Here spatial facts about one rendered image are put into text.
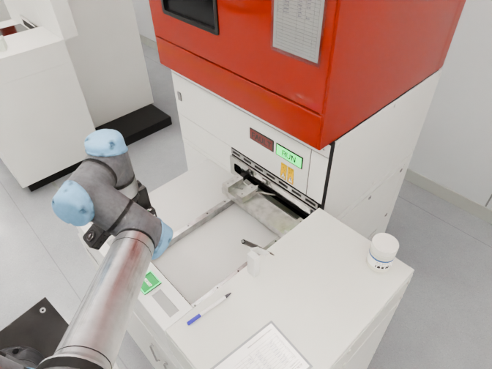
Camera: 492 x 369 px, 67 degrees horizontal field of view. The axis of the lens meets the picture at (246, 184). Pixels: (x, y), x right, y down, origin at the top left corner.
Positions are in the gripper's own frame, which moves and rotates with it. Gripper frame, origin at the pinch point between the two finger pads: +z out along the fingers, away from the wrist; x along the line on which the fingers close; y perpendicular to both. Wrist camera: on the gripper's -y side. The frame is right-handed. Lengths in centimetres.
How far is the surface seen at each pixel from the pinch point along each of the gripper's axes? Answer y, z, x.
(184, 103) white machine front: 59, 6, 59
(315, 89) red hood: 54, -30, -12
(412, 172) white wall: 206, 101, 6
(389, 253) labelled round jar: 50, 5, -44
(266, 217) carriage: 48, 23, -1
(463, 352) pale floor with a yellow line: 111, 111, -76
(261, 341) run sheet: 11.7, 13.8, -34.3
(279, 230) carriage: 47, 23, -8
